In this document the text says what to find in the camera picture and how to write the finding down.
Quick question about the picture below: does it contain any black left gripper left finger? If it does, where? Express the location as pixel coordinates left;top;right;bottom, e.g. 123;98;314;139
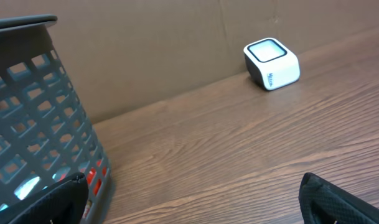
0;172;89;224

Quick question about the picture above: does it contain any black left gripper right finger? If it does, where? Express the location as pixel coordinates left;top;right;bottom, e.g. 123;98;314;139
298;172;379;224

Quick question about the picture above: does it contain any white barcode scanner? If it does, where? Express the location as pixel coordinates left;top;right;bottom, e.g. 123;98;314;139
243;37;301;91

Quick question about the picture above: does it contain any grey plastic shopping basket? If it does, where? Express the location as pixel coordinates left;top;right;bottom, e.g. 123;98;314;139
0;14;113;223

